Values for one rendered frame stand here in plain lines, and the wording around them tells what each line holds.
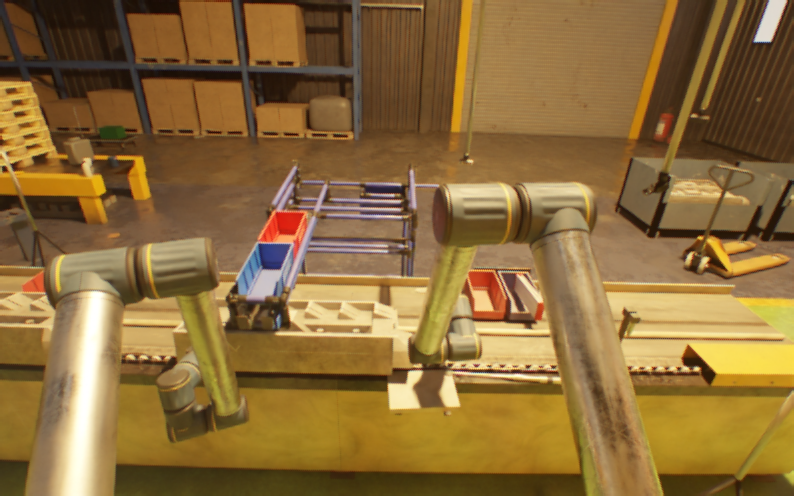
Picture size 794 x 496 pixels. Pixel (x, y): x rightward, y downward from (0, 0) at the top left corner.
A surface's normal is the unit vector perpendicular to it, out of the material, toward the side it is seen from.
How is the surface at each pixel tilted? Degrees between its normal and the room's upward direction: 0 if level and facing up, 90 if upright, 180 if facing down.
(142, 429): 90
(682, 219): 90
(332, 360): 80
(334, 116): 93
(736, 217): 90
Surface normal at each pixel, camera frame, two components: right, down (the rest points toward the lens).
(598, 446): -0.66, -0.23
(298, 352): 0.00, 0.30
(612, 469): -0.48, -0.30
